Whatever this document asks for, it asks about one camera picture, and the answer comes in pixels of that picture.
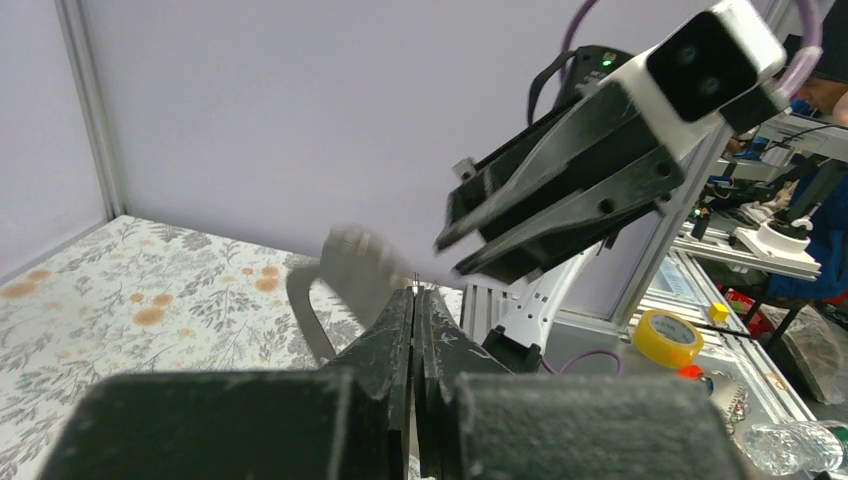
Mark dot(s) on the clear plastic water bottle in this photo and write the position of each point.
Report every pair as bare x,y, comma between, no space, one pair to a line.
789,448

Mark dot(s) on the yellow cube on bench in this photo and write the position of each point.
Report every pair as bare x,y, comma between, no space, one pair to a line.
717,313

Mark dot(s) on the operator head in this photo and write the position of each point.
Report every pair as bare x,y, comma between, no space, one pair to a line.
824,93

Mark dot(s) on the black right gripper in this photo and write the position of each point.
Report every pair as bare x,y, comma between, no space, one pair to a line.
601,147

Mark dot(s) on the yellow tape roll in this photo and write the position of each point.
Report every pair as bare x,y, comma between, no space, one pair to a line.
667,339

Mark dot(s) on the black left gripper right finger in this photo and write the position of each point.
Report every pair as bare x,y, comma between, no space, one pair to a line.
476,419

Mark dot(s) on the floral table mat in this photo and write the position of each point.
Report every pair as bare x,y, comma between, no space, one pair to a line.
138,297

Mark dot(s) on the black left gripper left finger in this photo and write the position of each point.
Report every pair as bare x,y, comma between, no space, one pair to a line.
345,420

